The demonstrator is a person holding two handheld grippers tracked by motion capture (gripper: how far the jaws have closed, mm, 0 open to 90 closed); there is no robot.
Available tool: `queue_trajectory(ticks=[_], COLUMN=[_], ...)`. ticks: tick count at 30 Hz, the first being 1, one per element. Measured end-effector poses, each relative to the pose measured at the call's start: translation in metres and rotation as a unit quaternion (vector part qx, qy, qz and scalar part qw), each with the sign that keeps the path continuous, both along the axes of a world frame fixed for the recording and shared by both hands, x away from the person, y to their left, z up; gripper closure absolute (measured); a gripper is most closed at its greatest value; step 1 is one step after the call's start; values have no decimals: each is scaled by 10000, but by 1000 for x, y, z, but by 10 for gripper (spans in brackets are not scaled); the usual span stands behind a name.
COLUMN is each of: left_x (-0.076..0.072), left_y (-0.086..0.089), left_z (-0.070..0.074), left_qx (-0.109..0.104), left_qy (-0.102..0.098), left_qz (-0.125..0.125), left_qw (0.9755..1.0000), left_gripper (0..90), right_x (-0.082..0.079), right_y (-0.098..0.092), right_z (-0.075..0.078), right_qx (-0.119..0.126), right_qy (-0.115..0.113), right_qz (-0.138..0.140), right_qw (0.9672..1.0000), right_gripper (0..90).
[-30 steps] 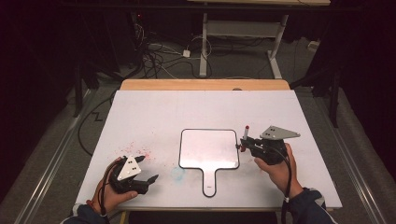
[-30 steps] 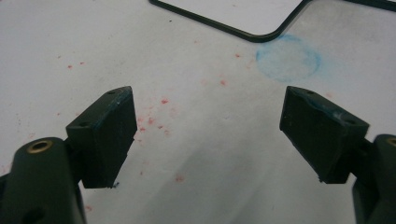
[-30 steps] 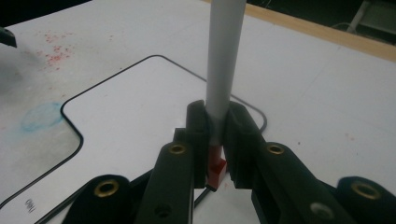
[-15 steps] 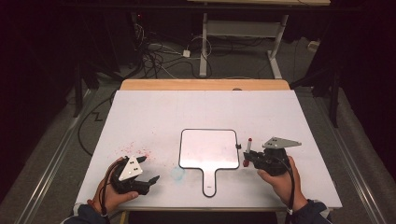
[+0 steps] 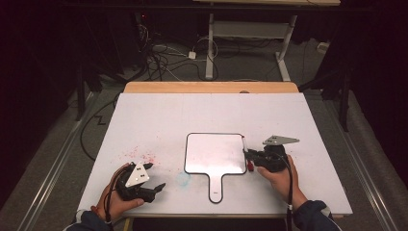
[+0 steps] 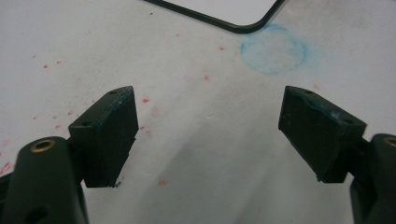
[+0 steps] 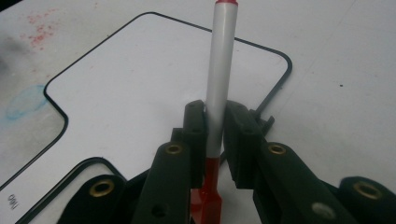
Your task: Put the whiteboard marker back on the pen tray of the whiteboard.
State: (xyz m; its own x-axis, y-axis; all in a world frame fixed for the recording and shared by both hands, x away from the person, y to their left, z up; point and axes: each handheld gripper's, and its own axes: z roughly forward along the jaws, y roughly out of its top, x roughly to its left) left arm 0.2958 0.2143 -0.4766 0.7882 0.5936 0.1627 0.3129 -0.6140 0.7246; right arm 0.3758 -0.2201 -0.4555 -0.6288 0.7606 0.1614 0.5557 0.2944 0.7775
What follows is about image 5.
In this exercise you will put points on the black stand leg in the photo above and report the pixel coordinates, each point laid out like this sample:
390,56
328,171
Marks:
80,93

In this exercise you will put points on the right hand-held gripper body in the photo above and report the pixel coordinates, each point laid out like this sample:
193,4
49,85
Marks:
272,159

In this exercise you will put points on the person's right hand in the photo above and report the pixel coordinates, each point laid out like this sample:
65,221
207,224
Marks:
284,183

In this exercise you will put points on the white paddle whiteboard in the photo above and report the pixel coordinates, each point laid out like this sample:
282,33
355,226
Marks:
215,157

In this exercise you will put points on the white metal desk frame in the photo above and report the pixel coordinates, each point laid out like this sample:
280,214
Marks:
210,48

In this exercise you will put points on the white marker with red cap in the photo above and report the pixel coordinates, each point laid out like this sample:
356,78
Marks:
244,144

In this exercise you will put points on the white table cover sheet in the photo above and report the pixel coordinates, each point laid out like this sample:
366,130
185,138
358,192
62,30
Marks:
166,122

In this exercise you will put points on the person's left hand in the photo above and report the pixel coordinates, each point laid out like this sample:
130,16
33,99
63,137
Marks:
114,202

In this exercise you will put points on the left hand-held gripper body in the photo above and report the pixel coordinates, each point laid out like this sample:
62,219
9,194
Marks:
136,176

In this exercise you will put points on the white power adapter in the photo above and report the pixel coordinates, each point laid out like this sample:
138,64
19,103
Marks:
192,55

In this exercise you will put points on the metal floor rail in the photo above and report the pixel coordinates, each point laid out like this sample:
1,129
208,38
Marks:
362,173
54,170

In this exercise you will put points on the white power strip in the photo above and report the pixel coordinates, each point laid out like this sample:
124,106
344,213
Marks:
323,47

